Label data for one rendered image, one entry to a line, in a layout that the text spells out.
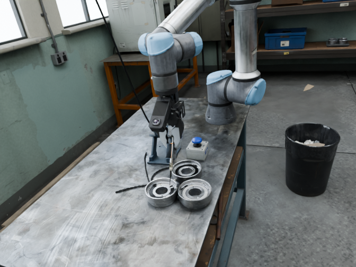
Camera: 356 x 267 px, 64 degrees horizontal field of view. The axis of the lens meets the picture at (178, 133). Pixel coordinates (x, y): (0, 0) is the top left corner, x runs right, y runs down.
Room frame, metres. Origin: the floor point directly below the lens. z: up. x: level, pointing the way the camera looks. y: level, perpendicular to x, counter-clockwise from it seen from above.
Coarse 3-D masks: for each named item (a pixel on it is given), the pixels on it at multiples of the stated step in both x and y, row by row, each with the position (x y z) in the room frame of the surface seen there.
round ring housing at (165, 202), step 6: (156, 180) 0.76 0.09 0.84; (162, 180) 0.76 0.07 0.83; (168, 180) 0.76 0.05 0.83; (150, 186) 0.74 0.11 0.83; (156, 186) 0.74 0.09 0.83; (162, 186) 0.74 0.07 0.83; (168, 186) 0.73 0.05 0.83; (174, 186) 0.73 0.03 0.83; (156, 192) 0.72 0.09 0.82; (162, 192) 0.74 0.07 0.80; (168, 192) 0.70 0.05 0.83; (174, 192) 0.68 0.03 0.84; (150, 198) 0.67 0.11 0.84; (156, 198) 0.67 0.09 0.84; (162, 198) 0.66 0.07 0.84; (168, 198) 0.67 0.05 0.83; (174, 198) 0.68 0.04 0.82; (156, 204) 0.67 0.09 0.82; (162, 204) 0.66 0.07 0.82; (168, 204) 0.67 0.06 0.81
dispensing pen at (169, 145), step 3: (171, 135) 0.82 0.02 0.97; (168, 144) 0.79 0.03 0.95; (171, 144) 0.79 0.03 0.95; (168, 147) 0.79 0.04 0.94; (171, 147) 0.78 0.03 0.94; (168, 150) 0.78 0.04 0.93; (171, 150) 0.78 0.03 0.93; (168, 153) 0.78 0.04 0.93; (168, 156) 0.77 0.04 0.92; (171, 159) 0.78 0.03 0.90; (171, 162) 0.77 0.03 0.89; (171, 165) 0.77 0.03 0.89; (171, 168) 0.76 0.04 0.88; (171, 171) 0.76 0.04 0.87
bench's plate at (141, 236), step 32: (128, 128) 1.26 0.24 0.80; (192, 128) 1.18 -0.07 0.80; (224, 128) 1.14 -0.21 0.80; (96, 160) 1.00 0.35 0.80; (128, 160) 0.97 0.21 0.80; (224, 160) 0.88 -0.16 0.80; (64, 192) 0.81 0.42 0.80; (96, 192) 0.78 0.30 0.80; (128, 192) 0.76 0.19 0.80; (32, 224) 0.67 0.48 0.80; (64, 224) 0.65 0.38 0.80; (96, 224) 0.63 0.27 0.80; (128, 224) 0.62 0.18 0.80; (160, 224) 0.60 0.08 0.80; (192, 224) 0.59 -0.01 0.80; (0, 256) 0.56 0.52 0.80; (32, 256) 0.54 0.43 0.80; (64, 256) 0.53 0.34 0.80; (96, 256) 0.52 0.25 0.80; (128, 256) 0.50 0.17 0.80; (160, 256) 0.49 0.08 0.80; (192, 256) 0.48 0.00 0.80
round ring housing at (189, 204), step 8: (184, 184) 0.73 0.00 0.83; (192, 184) 0.73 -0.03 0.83; (200, 184) 0.72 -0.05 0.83; (208, 184) 0.71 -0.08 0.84; (192, 192) 0.71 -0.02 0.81; (200, 192) 0.70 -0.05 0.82; (208, 192) 0.68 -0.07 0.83; (184, 200) 0.65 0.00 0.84; (192, 200) 0.64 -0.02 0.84; (200, 200) 0.64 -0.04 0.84; (208, 200) 0.65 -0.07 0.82; (192, 208) 0.64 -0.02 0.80; (200, 208) 0.64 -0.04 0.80
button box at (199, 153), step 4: (192, 144) 0.95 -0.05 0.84; (200, 144) 0.94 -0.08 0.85; (204, 144) 0.94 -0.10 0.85; (208, 144) 0.96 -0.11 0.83; (188, 148) 0.93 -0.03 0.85; (192, 148) 0.92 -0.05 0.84; (196, 148) 0.92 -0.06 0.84; (200, 148) 0.92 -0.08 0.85; (204, 148) 0.91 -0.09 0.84; (208, 148) 0.96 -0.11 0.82; (188, 152) 0.92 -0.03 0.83; (192, 152) 0.91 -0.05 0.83; (196, 152) 0.91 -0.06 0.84; (200, 152) 0.90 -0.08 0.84; (204, 152) 0.91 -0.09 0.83; (208, 152) 0.95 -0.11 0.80; (188, 156) 0.92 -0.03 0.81; (192, 156) 0.91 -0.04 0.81; (196, 156) 0.91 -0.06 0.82; (200, 156) 0.90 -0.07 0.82; (204, 156) 0.90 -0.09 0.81; (200, 160) 0.90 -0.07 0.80
